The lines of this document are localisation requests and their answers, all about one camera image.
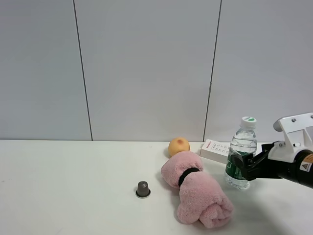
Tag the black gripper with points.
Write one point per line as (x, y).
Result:
(260, 166)

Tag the clear water bottle green label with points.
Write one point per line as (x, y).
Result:
(243, 143)

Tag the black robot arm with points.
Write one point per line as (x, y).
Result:
(299, 170)

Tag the white cardboard box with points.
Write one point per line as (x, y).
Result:
(216, 151)

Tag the black elastic band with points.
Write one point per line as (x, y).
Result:
(186, 173)

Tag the rolled pink towel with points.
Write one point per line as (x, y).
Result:
(201, 196)

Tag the orange peach fruit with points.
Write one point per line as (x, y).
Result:
(178, 145)

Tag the grey coffee capsule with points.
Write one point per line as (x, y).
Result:
(143, 190)

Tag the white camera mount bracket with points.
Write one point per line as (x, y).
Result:
(296, 137)

